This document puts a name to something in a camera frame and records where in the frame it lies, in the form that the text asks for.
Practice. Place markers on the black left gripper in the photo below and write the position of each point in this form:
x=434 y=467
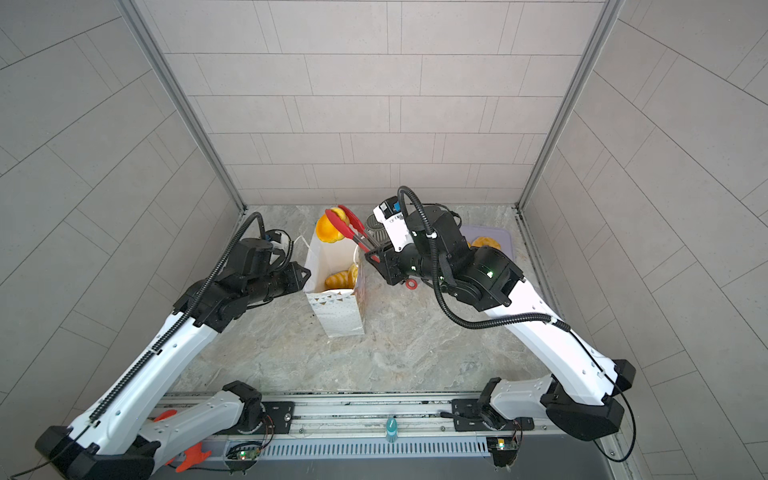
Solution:
x=292 y=271

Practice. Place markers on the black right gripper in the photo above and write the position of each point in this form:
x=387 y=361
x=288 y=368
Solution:
x=389 y=267

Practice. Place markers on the braided yellow fake bread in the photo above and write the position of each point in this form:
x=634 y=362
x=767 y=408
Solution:
x=353 y=274

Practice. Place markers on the red kitchen tongs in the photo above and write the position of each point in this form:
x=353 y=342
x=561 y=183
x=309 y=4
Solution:
x=358 y=234

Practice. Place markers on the ridged yellow fake bread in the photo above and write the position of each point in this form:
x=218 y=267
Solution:
x=337 y=281

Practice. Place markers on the cartoon animal paper bag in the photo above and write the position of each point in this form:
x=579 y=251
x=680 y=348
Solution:
x=340 y=312

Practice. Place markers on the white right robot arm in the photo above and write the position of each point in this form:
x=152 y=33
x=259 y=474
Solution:
x=481 y=288

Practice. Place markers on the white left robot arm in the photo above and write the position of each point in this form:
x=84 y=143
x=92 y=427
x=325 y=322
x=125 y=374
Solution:
x=116 y=438

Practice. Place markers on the striped ceramic mug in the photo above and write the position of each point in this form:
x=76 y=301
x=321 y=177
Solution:
x=376 y=229

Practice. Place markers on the lilac cutting board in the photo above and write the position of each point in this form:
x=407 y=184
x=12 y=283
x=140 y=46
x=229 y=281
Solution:
x=471 y=232

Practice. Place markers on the teal small bottle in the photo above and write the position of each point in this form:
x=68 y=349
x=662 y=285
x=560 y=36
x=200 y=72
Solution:
x=391 y=430

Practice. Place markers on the left green circuit board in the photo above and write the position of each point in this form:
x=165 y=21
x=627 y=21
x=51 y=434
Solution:
x=245 y=452

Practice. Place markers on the green circuit board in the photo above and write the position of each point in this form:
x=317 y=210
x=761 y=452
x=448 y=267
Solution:
x=245 y=452
x=502 y=445

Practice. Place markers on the red shark plush toy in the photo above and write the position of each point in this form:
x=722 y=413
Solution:
x=191 y=457

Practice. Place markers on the right green circuit board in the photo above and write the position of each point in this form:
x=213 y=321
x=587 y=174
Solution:
x=502 y=445

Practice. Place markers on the metal base rail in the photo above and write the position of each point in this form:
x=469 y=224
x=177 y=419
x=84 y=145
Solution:
x=351 y=426

